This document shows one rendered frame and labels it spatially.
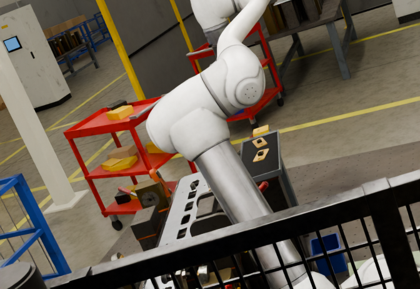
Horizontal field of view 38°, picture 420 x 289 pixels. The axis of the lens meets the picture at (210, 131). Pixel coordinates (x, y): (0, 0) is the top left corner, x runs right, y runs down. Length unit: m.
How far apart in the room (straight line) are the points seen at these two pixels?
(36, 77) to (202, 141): 11.04
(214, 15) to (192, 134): 0.62
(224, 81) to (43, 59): 10.98
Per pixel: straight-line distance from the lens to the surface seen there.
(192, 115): 1.44
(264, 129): 2.23
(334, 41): 6.60
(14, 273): 0.69
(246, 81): 1.41
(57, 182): 6.18
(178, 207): 2.29
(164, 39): 7.46
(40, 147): 6.09
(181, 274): 1.39
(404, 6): 8.32
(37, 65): 12.30
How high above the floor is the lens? 1.85
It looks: 16 degrees down
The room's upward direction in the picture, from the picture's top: 22 degrees counter-clockwise
